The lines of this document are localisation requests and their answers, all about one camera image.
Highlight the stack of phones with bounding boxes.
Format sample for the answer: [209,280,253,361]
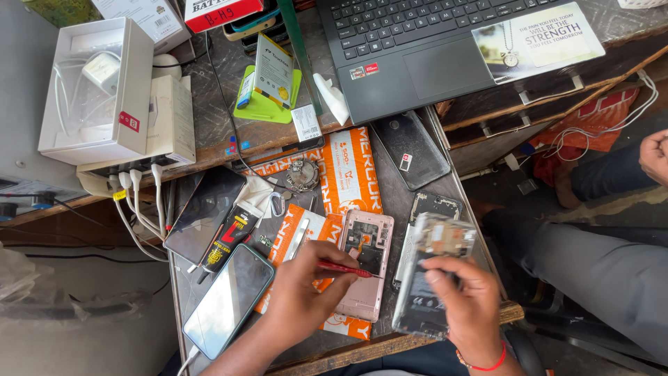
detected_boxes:
[223,0,291,54]

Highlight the dark glossy smartphone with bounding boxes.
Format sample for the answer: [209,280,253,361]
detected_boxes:
[163,165,247,265]

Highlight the long white cable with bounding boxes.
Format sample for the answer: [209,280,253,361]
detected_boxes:
[543,69,660,163]

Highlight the white charging cable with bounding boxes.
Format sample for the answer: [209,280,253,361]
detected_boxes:
[176,345,202,376]

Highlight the person's right hand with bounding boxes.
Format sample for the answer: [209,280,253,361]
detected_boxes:
[422,255,505,362]

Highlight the silver carabiner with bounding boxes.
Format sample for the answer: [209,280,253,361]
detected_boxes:
[268,191,287,218]

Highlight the round metal part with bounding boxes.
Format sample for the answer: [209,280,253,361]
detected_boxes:
[285,158,320,193]

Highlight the pink phone housing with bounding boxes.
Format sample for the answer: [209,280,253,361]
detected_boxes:
[334,209,395,323]

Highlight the packaged phone battery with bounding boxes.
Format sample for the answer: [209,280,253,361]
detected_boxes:
[236,32,294,111]

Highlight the white charger adapter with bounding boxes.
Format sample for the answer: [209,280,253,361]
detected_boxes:
[81,50,122,96]

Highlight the teal-framed smartphone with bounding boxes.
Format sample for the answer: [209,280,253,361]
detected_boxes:
[182,243,276,361]

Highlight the grey bench power supply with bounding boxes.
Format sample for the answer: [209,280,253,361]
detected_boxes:
[0,170,88,222]

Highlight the black phone frame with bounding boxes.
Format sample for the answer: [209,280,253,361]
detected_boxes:
[391,190,463,289]

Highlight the black phone back cover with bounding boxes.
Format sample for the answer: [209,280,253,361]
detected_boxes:
[371,110,452,192]

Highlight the closed white carton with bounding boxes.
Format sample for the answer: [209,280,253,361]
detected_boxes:
[149,75,197,164]

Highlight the black stool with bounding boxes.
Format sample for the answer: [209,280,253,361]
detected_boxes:
[502,325,548,376]

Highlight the red screwdriver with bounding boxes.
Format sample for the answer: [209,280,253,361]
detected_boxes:
[316,260,373,279]

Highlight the metal drawer handle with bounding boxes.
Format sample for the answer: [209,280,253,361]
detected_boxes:
[518,74,585,106]
[479,112,532,139]

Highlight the white crumpled tissue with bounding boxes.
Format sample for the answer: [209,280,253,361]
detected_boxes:
[312,72,351,126]

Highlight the black phone with blue sticker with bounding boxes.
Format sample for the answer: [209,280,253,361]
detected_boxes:
[226,135,326,172]

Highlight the white round mouse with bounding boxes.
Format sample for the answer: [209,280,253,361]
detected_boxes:
[152,53,183,81]

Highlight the open white box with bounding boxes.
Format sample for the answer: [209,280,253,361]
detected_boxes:
[38,17,155,167]

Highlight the red white box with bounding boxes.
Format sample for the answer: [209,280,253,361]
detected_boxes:
[184,0,265,34]

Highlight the white plug with cable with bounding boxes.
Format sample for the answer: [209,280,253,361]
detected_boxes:
[129,168,165,238]
[108,175,169,263]
[151,163,168,236]
[118,171,164,241]

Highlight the black cable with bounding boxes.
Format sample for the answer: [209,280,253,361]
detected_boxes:
[205,31,294,192]

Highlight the green plastic stand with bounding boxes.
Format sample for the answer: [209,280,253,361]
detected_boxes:
[233,65,303,125]

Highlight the white printed box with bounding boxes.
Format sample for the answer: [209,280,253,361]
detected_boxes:
[91,0,192,55]

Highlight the white power strip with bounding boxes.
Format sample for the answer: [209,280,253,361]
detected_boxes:
[76,152,197,198]

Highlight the black glue tube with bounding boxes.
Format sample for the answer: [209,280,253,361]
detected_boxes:
[196,204,262,285]

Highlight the silver metal tweezers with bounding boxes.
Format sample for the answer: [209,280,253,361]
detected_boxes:
[283,218,311,263]

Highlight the clear-backed phone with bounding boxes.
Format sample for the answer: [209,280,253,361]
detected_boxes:
[391,213,478,341]

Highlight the red thread bracelet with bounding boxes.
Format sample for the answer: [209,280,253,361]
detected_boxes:
[455,341,507,373]

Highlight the white crumpled cloth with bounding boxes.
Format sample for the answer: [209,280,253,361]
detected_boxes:
[234,175,275,220]

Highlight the green glass strip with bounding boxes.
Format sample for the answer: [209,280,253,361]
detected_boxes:
[276,0,325,117]

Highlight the orange plastic bag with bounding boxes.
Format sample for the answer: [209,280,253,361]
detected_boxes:
[528,87,641,188]

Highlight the person's left hand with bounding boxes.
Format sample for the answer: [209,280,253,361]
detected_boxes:
[263,241,362,345]

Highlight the black laptop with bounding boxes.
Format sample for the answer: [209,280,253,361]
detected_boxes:
[316,0,607,125]

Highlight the clear plastic bag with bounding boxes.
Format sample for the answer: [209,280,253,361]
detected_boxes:
[0,244,153,327]

